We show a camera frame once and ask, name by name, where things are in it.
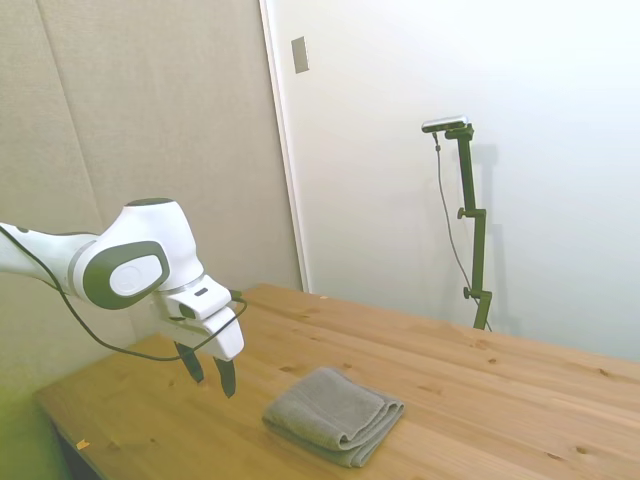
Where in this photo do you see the dark green camera stand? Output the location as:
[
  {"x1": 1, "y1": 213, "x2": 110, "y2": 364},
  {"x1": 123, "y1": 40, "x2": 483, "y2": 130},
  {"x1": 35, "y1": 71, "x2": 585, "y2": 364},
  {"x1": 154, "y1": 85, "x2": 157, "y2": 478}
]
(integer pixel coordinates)
[{"x1": 444, "y1": 123, "x2": 494, "y2": 331}]

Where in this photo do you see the grey folded towel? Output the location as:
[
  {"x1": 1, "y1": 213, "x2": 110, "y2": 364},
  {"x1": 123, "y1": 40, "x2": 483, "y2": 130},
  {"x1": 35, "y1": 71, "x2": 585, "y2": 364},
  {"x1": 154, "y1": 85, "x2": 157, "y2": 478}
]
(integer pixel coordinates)
[{"x1": 261, "y1": 366, "x2": 406, "y2": 470}]

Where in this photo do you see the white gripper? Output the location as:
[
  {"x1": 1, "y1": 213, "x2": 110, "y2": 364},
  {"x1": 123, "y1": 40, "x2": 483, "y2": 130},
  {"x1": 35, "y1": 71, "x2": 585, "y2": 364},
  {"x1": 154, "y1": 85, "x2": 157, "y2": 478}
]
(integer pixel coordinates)
[{"x1": 152, "y1": 292, "x2": 246, "y2": 400}]

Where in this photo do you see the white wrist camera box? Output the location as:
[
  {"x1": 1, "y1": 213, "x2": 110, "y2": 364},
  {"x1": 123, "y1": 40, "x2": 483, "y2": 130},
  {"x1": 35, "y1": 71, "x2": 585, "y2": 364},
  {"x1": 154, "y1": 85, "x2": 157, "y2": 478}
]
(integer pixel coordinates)
[{"x1": 164, "y1": 276, "x2": 234, "y2": 322}]

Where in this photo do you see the silver exterior camera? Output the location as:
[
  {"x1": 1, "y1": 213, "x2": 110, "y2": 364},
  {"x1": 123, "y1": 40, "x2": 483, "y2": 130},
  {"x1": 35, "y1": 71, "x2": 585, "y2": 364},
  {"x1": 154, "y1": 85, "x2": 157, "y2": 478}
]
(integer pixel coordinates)
[{"x1": 421, "y1": 114, "x2": 471, "y2": 134}]

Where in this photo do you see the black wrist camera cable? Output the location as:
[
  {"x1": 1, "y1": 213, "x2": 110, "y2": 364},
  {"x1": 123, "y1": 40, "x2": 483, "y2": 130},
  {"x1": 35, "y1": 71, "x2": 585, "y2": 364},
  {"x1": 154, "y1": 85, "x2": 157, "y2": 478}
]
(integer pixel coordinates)
[{"x1": 0, "y1": 223, "x2": 249, "y2": 362}]

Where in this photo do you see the white door frame strip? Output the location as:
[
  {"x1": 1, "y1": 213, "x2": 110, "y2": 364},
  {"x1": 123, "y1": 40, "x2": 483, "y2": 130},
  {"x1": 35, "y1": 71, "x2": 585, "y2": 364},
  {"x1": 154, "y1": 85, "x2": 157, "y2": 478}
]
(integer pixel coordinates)
[{"x1": 258, "y1": 0, "x2": 312, "y2": 294}]

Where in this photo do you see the grey wall switch plate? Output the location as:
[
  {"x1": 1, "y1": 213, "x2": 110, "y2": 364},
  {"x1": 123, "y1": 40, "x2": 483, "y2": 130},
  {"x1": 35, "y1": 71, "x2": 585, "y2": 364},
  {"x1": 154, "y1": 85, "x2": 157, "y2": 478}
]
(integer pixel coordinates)
[{"x1": 290, "y1": 35, "x2": 310, "y2": 75}]

